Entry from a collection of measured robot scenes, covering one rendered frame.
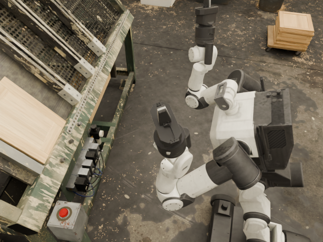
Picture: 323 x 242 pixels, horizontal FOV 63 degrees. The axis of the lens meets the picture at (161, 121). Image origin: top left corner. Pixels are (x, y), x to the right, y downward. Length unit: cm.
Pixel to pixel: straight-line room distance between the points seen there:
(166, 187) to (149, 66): 277
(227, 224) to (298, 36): 277
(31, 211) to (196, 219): 129
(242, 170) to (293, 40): 328
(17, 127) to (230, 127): 107
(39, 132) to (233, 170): 108
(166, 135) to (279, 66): 336
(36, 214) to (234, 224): 133
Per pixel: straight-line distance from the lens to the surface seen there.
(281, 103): 106
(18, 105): 160
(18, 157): 147
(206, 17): 120
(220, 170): 92
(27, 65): 173
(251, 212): 160
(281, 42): 407
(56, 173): 153
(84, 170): 161
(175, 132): 64
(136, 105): 302
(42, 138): 159
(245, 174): 92
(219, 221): 207
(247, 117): 102
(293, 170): 132
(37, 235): 152
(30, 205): 143
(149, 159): 252
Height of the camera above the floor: 207
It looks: 47 degrees down
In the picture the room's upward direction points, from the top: straight up
